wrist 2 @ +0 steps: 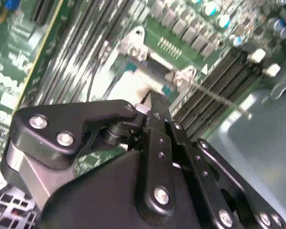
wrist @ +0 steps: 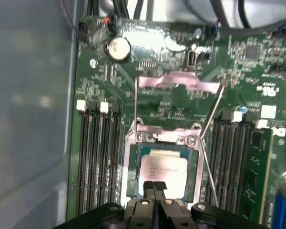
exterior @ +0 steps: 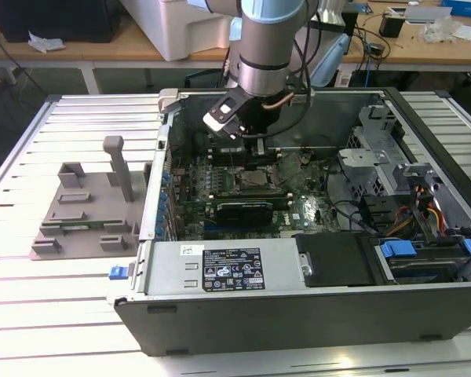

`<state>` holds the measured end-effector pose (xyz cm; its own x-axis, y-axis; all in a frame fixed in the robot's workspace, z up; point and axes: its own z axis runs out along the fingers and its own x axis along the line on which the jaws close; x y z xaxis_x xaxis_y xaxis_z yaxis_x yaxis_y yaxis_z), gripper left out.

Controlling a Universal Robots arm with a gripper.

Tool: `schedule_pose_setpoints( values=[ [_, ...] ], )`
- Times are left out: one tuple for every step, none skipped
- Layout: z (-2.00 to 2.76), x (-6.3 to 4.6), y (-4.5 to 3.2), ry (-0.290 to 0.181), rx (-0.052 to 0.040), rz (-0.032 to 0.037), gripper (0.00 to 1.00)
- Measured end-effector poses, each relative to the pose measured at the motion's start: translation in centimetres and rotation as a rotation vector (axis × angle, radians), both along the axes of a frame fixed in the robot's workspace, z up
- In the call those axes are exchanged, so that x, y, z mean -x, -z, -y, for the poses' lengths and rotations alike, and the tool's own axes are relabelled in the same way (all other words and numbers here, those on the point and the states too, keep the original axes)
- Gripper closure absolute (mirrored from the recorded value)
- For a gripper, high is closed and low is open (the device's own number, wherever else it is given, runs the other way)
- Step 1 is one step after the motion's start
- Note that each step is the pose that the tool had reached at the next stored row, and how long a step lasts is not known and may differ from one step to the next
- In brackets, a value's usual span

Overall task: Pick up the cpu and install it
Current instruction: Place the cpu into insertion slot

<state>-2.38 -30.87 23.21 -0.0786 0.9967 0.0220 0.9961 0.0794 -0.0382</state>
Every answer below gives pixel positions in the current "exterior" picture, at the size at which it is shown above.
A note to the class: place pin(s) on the thin locking lever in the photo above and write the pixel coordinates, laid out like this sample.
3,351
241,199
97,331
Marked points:
233,163

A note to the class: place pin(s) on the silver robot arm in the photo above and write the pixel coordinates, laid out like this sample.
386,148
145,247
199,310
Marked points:
263,39

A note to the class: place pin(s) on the CPU socket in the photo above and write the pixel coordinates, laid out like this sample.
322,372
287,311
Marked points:
239,185

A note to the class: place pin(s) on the grey case latch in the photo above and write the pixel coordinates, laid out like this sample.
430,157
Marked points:
168,98

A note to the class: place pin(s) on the black graphics card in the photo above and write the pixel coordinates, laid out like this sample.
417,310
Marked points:
243,214

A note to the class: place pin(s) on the green motherboard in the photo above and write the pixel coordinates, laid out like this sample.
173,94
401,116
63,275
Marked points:
310,212

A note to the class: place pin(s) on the metal drive cage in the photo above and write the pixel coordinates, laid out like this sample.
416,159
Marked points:
371,137

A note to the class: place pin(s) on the white printer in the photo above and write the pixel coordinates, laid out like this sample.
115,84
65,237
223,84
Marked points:
172,31

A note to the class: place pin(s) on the tall black box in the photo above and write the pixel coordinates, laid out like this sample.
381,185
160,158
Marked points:
351,23

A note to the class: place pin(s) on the small black box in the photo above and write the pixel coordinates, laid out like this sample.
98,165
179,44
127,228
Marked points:
391,25

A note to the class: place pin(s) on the black plastic panel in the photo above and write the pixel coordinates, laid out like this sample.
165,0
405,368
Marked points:
333,259

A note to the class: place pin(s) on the wooden desk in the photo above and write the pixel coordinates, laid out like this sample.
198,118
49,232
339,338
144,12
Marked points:
82,53
416,51

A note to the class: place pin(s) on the grey parts rack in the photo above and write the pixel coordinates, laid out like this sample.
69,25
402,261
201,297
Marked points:
96,188

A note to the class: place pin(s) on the grey power supply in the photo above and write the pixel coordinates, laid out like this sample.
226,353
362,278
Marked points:
169,275

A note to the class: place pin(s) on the hard disk in blue carrier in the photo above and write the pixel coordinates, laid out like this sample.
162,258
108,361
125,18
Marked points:
396,248

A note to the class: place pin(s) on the grey flat card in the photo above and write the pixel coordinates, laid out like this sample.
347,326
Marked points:
428,15

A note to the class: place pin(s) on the clear plastic bag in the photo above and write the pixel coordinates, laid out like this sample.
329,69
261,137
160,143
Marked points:
439,31

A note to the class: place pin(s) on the green RAM stick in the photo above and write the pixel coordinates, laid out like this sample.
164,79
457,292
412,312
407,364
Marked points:
82,225

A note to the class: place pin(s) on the small blue case latch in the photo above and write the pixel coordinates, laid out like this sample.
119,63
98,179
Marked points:
117,273

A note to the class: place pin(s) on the black open PC case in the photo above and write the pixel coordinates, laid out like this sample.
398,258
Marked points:
298,326

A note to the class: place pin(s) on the large black box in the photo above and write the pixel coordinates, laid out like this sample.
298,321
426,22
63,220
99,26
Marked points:
63,19

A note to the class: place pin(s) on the crumpled white paper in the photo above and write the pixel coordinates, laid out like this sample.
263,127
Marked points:
47,44

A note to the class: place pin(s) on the blue carton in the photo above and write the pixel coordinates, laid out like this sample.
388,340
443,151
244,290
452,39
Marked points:
467,8

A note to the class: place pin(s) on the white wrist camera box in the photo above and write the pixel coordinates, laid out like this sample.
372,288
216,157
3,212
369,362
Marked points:
223,116

